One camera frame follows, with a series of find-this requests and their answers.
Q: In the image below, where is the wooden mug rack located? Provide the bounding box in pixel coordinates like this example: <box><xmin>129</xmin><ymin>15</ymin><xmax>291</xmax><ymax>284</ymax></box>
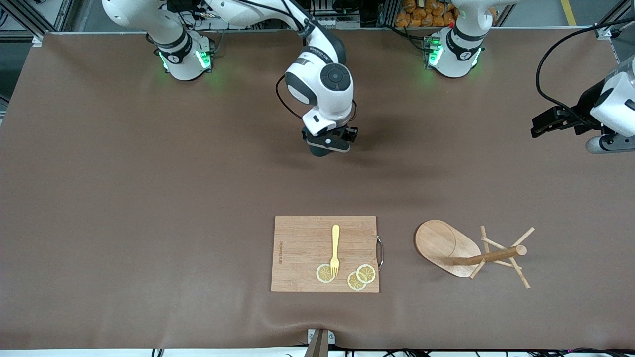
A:
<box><xmin>414</xmin><ymin>220</ymin><xmax>536</xmax><ymax>290</ymax></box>

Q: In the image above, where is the yellow plastic fork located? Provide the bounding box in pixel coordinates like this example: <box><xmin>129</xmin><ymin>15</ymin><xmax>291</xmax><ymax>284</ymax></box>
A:
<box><xmin>330</xmin><ymin>225</ymin><xmax>341</xmax><ymax>277</ymax></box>

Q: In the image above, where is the grey power strip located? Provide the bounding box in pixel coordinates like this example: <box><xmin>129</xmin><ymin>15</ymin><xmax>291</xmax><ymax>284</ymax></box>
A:
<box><xmin>313</xmin><ymin>15</ymin><xmax>362</xmax><ymax>30</ymax></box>

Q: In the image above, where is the wooden cutting board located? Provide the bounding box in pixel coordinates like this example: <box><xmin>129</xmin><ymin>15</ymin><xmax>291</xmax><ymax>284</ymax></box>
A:
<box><xmin>271</xmin><ymin>215</ymin><xmax>385</xmax><ymax>293</ymax></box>

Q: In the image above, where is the orange snack bag pile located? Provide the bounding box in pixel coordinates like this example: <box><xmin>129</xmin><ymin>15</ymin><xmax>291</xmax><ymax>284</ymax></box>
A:
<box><xmin>395</xmin><ymin>0</ymin><xmax>498</xmax><ymax>28</ymax></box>

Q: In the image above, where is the brown table mat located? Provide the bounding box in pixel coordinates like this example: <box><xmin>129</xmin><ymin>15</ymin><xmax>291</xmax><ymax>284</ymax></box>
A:
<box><xmin>0</xmin><ymin>27</ymin><xmax>635</xmax><ymax>350</ymax></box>

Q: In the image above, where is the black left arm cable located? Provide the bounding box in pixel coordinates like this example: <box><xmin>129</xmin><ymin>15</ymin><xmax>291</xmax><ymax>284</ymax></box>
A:
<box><xmin>536</xmin><ymin>19</ymin><xmax>635</xmax><ymax>117</ymax></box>

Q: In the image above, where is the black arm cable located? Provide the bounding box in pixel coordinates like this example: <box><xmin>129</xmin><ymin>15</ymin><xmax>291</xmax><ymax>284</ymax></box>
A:
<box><xmin>198</xmin><ymin>0</ymin><xmax>318</xmax><ymax>119</ymax></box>
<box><xmin>536</xmin><ymin>19</ymin><xmax>635</xmax><ymax>117</ymax></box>

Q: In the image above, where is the aluminium profile frame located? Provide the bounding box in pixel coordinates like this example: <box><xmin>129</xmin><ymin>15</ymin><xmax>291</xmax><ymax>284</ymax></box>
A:
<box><xmin>593</xmin><ymin>0</ymin><xmax>635</xmax><ymax>40</ymax></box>
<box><xmin>15</xmin><ymin>0</ymin><xmax>70</xmax><ymax>40</ymax></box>

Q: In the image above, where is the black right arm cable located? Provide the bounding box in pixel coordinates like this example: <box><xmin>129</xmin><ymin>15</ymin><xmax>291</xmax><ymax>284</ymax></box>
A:
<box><xmin>198</xmin><ymin>0</ymin><xmax>318</xmax><ymax>119</ymax></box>

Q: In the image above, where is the metal camera bracket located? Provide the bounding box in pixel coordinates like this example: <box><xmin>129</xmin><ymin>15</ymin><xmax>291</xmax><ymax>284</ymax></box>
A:
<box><xmin>304</xmin><ymin>328</ymin><xmax>336</xmax><ymax>357</ymax></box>

